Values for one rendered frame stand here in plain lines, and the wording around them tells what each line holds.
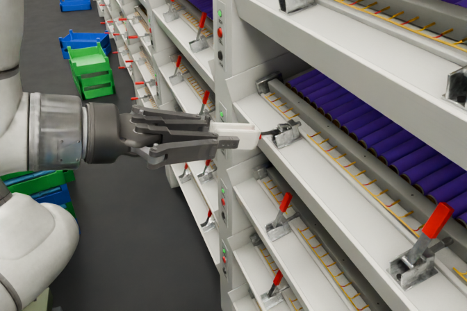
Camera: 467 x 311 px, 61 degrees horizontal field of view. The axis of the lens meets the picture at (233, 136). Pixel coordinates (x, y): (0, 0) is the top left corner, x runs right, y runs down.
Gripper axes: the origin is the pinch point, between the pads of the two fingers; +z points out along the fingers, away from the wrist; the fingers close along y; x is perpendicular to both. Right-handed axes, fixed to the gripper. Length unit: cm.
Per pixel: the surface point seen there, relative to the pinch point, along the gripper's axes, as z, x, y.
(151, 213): 15, -77, -74
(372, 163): 12.5, 4.2, 13.8
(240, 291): 23, -56, -16
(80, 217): -10, -84, -82
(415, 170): 15.7, 5.6, 17.5
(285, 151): 8.0, -1.1, 2.4
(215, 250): 23, -59, -34
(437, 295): 9.4, -0.3, 29.8
